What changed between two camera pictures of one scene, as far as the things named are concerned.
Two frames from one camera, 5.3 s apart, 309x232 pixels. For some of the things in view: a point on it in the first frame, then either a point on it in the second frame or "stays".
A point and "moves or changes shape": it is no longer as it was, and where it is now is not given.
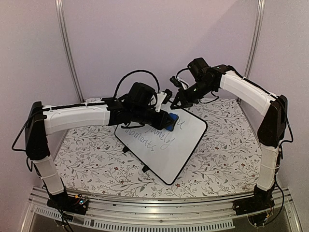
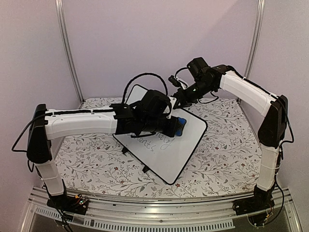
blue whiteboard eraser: x=174 y=117 moves or changes shape
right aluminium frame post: x=255 y=39 stays
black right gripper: x=185 y=103 stays
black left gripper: x=161 y=123 → x=172 y=129
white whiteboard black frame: x=162 y=153 stays
